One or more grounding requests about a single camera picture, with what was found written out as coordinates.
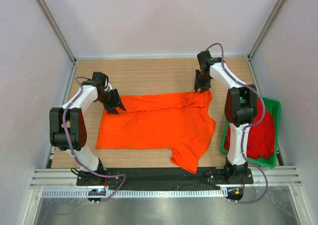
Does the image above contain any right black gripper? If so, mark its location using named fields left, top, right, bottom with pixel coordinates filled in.
left=193, top=70, right=210, bottom=93

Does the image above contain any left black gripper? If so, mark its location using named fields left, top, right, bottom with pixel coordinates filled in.
left=97, top=88, right=125, bottom=115

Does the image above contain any orange t shirt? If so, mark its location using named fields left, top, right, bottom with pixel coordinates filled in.
left=96, top=91, right=216, bottom=174

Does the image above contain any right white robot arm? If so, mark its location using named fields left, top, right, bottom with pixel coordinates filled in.
left=194, top=50, right=257, bottom=183

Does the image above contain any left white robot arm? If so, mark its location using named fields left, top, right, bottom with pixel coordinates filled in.
left=49, top=72, right=125, bottom=186

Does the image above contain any green plastic bin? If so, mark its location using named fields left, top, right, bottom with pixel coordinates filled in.
left=220, top=95, right=282, bottom=170

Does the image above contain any red t shirt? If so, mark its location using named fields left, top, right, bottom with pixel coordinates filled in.
left=223, top=98, right=276, bottom=160

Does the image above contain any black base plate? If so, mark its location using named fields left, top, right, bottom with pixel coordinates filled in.
left=71, top=167, right=253, bottom=191

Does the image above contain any white slotted cable duct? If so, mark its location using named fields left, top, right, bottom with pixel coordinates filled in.
left=41, top=188, right=228, bottom=199

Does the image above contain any right aluminium frame post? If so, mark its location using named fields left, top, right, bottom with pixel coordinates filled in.
left=248, top=0, right=295, bottom=61

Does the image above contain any aluminium frame post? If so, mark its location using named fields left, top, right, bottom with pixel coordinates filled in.
left=29, top=0, right=77, bottom=64
left=248, top=0, right=295, bottom=61

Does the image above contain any left aluminium frame post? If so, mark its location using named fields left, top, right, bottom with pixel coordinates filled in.
left=29, top=0, right=77, bottom=64

